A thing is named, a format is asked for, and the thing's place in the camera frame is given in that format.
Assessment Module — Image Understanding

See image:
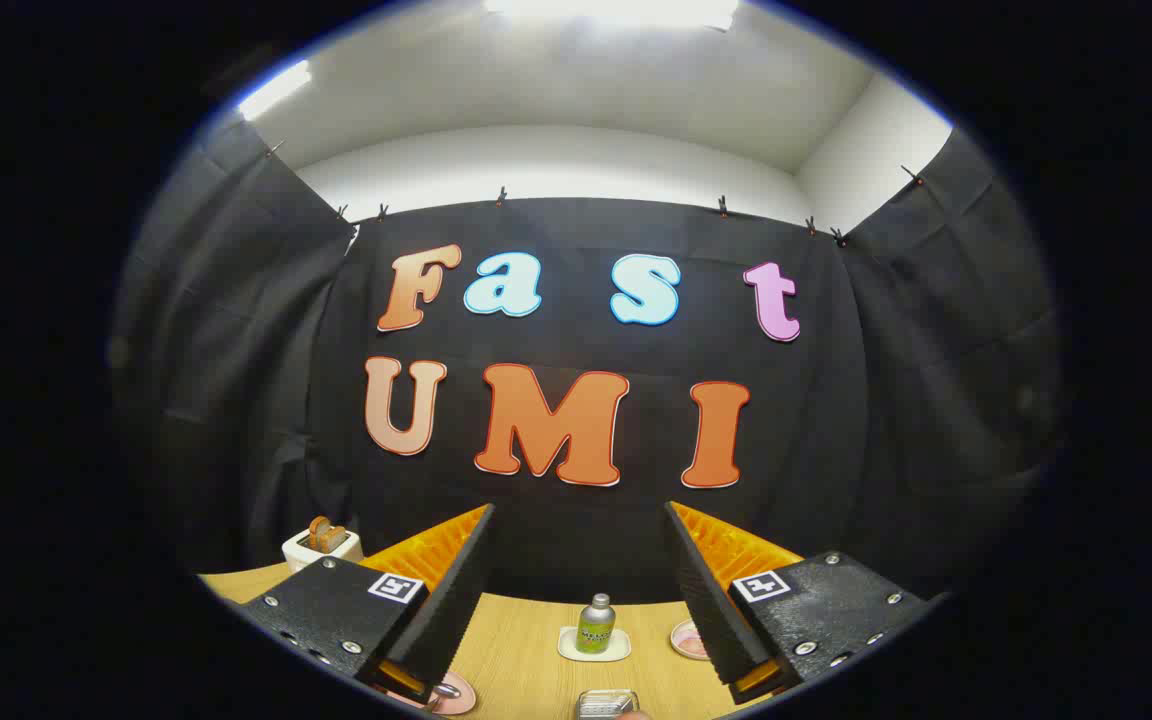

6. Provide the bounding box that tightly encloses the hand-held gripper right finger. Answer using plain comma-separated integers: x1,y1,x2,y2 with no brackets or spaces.
663,501,937,706

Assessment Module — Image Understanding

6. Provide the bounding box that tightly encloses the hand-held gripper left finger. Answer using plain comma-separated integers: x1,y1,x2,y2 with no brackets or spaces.
236,503,497,706

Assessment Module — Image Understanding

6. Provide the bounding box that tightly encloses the white oval dish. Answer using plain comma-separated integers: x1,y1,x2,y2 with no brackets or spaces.
669,619,712,661

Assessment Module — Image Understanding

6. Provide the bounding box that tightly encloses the pink round plate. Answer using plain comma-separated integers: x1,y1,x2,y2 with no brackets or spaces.
406,672,478,717

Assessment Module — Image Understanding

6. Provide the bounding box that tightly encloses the green soda bottle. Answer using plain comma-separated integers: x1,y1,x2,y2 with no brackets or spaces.
577,593,617,656

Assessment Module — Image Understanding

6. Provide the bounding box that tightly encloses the white square coaster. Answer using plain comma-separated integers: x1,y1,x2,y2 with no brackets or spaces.
557,625,632,663

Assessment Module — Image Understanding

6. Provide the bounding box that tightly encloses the black backdrop cloth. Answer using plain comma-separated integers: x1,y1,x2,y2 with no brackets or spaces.
111,120,1062,606

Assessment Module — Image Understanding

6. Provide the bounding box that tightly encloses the white toaster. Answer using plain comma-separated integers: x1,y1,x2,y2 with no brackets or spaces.
282,528,364,574

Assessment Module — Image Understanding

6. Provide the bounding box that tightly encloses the metal wire basket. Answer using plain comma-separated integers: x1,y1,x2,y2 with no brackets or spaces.
576,688,640,720

